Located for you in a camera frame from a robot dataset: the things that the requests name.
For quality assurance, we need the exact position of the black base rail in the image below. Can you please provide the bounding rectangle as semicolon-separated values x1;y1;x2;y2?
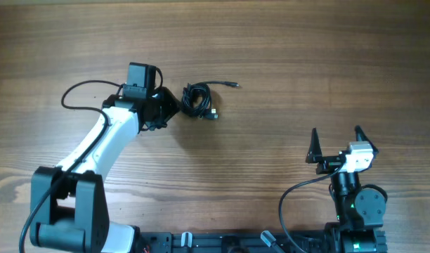
133;229;388;253

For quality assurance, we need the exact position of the black micro USB cable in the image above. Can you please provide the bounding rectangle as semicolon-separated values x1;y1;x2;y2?
180;81;240;119

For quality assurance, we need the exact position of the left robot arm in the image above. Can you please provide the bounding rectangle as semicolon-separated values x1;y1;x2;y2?
18;63;179;252

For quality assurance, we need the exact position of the left camera cable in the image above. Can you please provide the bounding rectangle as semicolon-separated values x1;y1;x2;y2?
18;79;126;253

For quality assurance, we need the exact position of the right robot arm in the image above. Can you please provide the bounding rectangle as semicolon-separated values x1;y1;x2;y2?
306;126;388;253

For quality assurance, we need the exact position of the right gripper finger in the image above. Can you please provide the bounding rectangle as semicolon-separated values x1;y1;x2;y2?
306;128;323;164
354;125;379;157

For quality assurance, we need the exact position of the black USB cable blue plug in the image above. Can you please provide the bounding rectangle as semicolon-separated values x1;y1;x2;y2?
181;83;218;119

